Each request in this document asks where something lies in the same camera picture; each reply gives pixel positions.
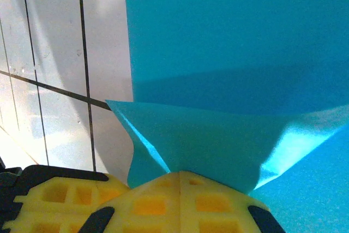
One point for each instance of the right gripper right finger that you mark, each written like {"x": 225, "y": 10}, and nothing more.
{"x": 212, "y": 205}

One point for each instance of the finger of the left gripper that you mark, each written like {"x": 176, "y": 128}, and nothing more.
{"x": 54, "y": 197}

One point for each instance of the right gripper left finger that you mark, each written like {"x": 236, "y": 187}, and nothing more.
{"x": 147, "y": 205}

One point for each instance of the blue cloth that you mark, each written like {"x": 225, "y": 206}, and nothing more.
{"x": 231, "y": 25}

